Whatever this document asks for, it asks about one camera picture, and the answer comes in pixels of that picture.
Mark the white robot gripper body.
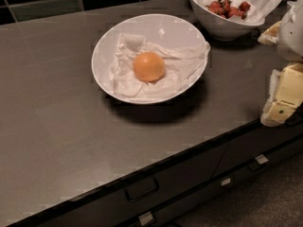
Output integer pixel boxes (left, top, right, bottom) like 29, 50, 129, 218
277, 0, 303, 62

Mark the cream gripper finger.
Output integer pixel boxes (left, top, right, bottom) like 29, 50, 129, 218
260, 62, 303, 127
258, 21, 281, 45

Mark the orange fruit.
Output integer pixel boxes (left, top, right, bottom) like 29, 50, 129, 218
133, 52, 165, 82

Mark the white bowl with strawberries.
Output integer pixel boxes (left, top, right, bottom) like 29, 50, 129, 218
189, 0, 265, 41

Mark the white paper towel in bowl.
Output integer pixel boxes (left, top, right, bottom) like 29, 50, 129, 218
109, 33, 210, 103

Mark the large white bowl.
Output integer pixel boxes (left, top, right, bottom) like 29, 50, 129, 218
91, 14, 205, 105

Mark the red strawberries pile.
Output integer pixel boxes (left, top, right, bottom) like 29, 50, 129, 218
206, 0, 251, 20

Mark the dark upper right drawer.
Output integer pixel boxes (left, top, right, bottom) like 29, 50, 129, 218
213, 121, 303, 177

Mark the dark drawer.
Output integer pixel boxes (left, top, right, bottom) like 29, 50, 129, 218
41, 143, 227, 227
213, 121, 303, 177
115, 134, 303, 227

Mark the dark lower drawer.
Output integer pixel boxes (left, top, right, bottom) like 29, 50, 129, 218
115, 134, 303, 227

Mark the dark upper left drawer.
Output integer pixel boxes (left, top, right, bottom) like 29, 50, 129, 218
41, 143, 227, 227

